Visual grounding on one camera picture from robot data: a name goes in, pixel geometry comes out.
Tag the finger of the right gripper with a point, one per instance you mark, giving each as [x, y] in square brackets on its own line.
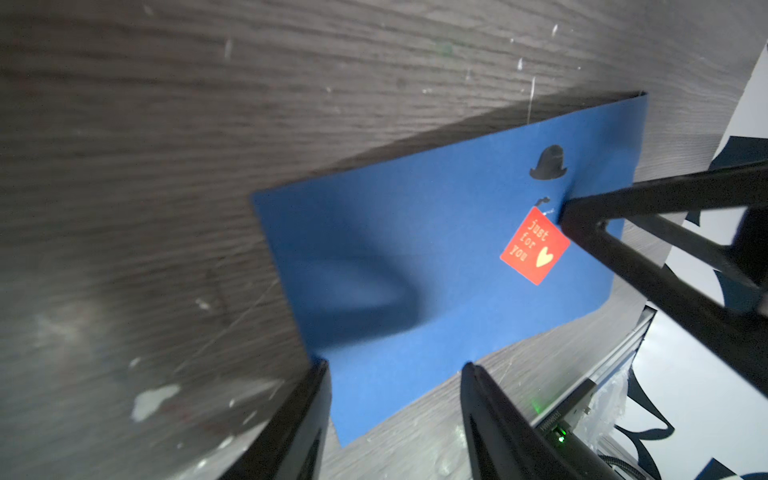
[738, 338]

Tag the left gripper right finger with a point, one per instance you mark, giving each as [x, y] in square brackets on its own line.
[502, 444]

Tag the dark blue envelope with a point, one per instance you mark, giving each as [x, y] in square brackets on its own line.
[399, 273]

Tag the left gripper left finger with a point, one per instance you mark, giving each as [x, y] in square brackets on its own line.
[291, 445]

